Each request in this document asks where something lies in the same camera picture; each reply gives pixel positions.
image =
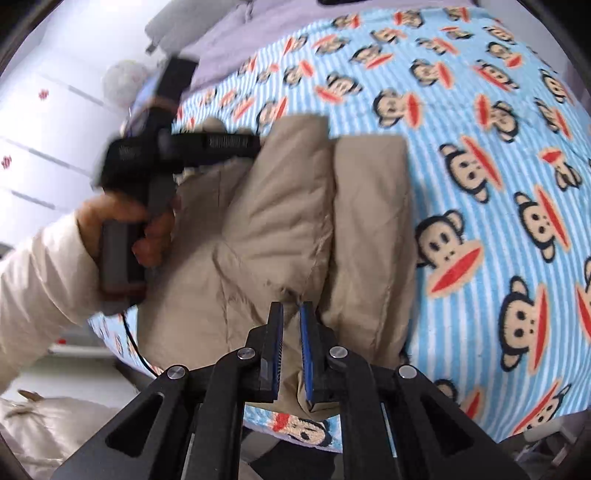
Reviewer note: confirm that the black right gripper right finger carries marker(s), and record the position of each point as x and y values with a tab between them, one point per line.
396	424

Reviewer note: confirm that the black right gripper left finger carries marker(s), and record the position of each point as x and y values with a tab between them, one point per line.
187	424

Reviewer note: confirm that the khaki puffer jacket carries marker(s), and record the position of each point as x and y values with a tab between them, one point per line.
312	218

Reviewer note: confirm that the cream sleeved left forearm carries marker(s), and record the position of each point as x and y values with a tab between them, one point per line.
47	286

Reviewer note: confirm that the left hand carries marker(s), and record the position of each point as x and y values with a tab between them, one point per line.
150	249

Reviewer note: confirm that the grey quilted headboard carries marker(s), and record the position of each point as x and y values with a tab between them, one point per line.
182	22

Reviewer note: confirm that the cream garment on floor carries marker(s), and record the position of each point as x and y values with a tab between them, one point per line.
44	432

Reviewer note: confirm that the blue striped monkey blanket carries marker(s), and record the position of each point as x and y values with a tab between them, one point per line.
500	166

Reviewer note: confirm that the purple duvet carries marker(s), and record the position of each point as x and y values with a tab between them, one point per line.
246	29

